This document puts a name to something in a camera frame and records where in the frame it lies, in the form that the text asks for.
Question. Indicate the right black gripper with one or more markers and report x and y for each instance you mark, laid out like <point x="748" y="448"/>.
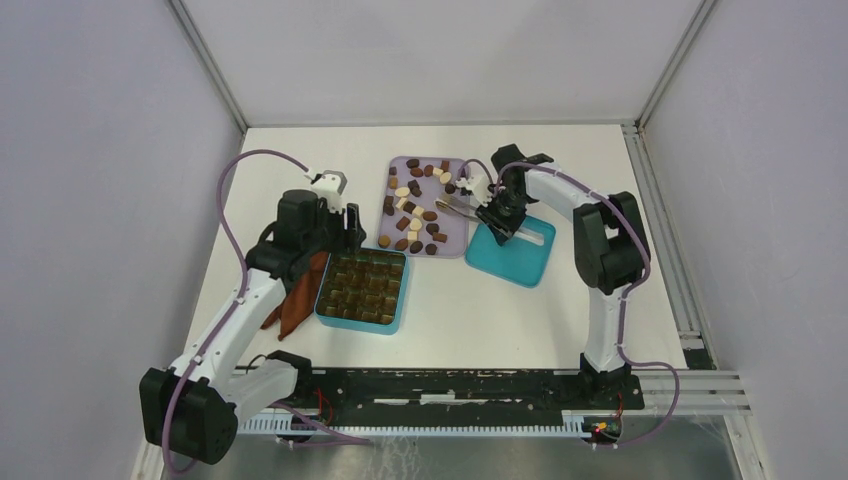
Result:
<point x="500" y="227"/>

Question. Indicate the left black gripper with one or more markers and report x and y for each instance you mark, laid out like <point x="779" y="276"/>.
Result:
<point x="347" y="240"/>

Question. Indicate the teal chocolate box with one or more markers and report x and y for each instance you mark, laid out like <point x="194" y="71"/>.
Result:
<point x="364" y="291"/>

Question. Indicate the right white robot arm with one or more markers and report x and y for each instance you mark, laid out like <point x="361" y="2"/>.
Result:
<point x="610" y="250"/>

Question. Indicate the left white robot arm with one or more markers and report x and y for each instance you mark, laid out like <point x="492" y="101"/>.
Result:
<point x="195" y="406"/>

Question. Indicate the purple chocolate tray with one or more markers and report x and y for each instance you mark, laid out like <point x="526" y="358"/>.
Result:
<point x="409" y="219"/>

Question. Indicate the teal box lid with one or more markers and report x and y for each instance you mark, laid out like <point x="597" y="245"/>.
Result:
<point x="522" y="260"/>

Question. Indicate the brown cloth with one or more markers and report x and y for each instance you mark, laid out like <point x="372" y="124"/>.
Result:
<point x="299" y="303"/>

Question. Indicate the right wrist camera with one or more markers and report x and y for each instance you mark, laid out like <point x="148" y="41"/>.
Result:
<point x="478" y="186"/>

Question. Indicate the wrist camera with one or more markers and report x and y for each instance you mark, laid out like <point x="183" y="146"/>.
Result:
<point x="329" y="185"/>
<point x="478" y="186"/>

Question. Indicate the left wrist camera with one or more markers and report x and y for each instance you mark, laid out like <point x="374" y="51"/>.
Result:
<point x="329" y="185"/>

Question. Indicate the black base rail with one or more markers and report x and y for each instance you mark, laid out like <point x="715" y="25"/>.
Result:
<point x="348" y="397"/>

